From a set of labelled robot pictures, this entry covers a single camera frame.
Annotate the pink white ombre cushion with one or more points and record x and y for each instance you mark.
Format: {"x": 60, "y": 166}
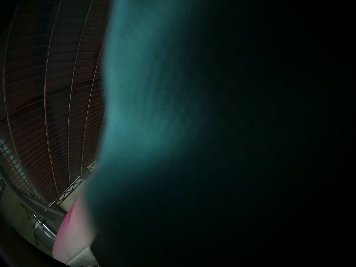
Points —
{"x": 75, "y": 230}

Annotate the teal tufted cushion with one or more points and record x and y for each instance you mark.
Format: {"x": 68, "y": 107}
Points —
{"x": 167, "y": 102}

